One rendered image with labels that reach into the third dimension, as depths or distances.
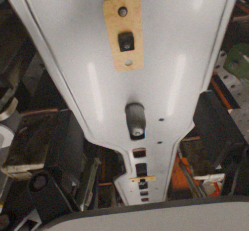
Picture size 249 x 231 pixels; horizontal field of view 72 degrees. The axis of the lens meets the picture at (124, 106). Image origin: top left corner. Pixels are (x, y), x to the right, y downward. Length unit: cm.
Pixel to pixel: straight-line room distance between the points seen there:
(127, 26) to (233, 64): 15
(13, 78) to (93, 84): 9
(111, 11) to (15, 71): 13
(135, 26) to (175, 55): 7
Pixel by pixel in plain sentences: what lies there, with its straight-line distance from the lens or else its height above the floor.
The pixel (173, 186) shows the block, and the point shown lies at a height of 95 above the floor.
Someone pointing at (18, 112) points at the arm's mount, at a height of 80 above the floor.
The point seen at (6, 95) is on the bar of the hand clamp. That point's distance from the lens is 21.
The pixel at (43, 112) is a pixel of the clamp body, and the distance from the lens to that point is 38.
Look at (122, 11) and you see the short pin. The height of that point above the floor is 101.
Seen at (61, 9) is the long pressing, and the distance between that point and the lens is 20.
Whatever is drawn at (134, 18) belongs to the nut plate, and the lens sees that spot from 20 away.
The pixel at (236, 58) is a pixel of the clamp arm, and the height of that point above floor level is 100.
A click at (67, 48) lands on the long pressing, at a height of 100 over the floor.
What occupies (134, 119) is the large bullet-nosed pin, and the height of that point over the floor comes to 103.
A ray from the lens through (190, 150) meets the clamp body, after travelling 55.
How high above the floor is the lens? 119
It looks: 42 degrees down
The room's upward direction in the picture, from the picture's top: 175 degrees clockwise
